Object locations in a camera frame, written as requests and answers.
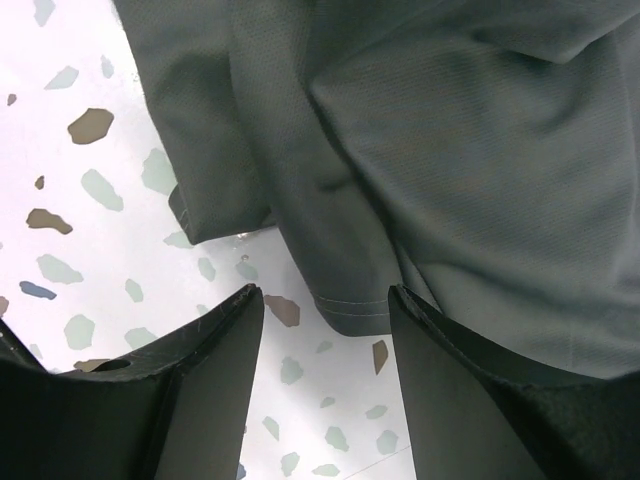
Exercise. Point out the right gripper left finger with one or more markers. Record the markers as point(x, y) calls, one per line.
point(175, 408)

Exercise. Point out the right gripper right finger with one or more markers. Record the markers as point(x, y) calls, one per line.
point(476, 410)

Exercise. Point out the dark grey t shirt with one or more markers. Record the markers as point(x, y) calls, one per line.
point(483, 153)

